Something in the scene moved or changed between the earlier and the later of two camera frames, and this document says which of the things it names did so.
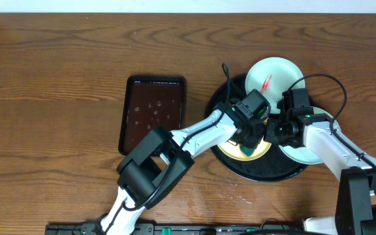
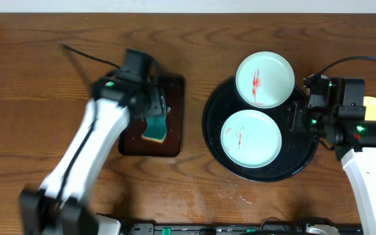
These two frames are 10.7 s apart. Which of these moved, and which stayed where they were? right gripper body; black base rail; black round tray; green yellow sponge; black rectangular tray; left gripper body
Moved: left gripper body; green yellow sponge; right gripper body
Stayed: black base rail; black round tray; black rectangular tray
